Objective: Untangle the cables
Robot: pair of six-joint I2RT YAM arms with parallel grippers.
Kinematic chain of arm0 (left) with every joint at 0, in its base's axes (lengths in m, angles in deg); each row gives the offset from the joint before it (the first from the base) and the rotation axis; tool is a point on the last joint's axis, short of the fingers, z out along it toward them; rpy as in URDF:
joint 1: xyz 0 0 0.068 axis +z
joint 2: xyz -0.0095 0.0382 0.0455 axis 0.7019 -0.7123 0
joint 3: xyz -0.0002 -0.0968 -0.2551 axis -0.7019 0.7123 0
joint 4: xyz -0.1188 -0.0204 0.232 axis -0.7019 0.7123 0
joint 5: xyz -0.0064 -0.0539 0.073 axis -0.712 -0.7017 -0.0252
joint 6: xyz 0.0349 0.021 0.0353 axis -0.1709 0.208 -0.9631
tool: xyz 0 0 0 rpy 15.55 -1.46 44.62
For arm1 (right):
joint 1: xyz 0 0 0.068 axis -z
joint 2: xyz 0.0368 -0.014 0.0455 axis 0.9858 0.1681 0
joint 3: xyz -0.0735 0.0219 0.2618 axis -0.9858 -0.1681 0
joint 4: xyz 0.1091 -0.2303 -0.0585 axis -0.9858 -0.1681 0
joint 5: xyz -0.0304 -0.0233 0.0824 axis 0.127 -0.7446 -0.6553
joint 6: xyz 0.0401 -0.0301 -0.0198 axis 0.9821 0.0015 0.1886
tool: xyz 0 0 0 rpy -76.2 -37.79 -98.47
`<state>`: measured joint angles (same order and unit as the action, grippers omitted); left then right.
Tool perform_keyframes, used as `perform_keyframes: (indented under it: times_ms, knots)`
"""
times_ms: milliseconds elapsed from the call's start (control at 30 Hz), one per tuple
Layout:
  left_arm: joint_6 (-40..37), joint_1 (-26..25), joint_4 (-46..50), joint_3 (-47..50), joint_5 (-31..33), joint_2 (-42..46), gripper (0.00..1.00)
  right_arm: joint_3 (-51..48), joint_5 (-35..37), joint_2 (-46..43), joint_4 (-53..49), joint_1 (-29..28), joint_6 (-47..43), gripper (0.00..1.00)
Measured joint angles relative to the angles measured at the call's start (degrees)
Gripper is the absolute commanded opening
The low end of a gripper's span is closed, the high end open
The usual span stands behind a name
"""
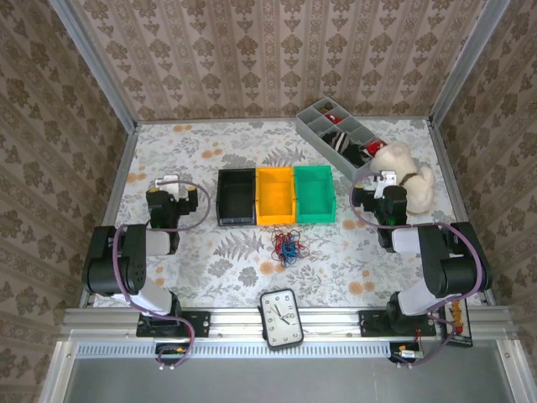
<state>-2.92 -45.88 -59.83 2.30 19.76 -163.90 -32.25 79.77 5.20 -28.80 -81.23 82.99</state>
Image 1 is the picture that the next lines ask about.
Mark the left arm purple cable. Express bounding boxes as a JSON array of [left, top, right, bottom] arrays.
[[112, 179, 211, 371]]

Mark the small electronics board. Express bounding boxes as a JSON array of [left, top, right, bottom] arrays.
[[389, 342, 425, 363], [154, 342, 192, 364]]

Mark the black white striped sock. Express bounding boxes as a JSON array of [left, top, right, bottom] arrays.
[[322, 129, 357, 154]]

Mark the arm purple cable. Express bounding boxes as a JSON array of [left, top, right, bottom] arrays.
[[112, 179, 211, 371], [350, 170, 484, 370]]

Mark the cream plush dog toy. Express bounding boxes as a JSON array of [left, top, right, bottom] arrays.
[[368, 140, 436, 216]]

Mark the grey divided organizer tray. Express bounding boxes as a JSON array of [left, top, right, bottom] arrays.
[[296, 97, 389, 181]]

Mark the floral patterned tablecloth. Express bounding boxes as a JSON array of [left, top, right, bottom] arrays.
[[90, 119, 490, 310]]

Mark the black framed analog clock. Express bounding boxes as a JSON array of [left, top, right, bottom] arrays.
[[258, 288, 304, 352]]

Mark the black plastic bin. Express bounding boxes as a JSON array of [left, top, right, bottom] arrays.
[[216, 167, 258, 228]]

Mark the aluminium frame post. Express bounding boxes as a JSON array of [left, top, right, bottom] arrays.
[[48, 0, 138, 129], [430, 0, 512, 125]]

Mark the green plastic bin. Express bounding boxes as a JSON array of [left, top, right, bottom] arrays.
[[293, 165, 336, 225]]

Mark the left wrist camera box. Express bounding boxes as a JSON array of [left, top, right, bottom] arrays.
[[154, 174, 182, 190]]

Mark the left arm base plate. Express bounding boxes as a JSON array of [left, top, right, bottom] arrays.
[[136, 310, 211, 338]]

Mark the yellow plastic bin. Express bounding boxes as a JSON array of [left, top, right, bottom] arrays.
[[254, 166, 298, 227]]

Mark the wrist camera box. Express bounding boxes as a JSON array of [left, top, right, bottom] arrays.
[[371, 169, 398, 186], [154, 174, 182, 190]]

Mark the thick red cable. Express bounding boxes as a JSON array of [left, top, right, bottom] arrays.
[[270, 226, 311, 268]]

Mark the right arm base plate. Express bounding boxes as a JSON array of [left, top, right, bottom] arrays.
[[359, 309, 437, 338]]

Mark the grey slotted cable duct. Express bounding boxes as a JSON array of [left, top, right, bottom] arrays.
[[77, 342, 394, 358]]

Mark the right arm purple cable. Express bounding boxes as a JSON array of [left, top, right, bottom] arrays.
[[350, 170, 484, 370]]

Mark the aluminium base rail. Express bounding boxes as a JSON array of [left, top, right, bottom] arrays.
[[62, 307, 519, 342]]

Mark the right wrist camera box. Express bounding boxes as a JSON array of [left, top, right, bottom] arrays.
[[371, 169, 398, 186]]

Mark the black connector board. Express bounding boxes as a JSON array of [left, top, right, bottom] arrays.
[[442, 296, 475, 348]]

